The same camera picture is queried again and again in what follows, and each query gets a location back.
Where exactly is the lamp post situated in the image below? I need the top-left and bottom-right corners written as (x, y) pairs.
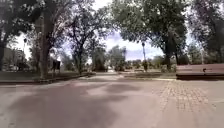
top-left (141, 41), bottom-right (147, 65)

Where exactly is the grey brick paved path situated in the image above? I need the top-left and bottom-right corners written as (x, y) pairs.
top-left (0, 72), bottom-right (224, 128)

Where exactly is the shaded grass bed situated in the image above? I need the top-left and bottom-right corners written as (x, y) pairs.
top-left (0, 70), bottom-right (96, 82)

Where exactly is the brown wooden bench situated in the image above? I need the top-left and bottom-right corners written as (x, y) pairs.
top-left (175, 63), bottom-right (224, 81)

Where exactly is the stone kerb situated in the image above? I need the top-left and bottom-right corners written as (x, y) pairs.
top-left (0, 73), bottom-right (97, 86)

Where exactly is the row of trees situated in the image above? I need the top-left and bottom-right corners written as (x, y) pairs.
top-left (0, 0), bottom-right (224, 80)

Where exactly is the dark sign board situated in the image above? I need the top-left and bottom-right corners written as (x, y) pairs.
top-left (51, 59), bottom-right (62, 75)

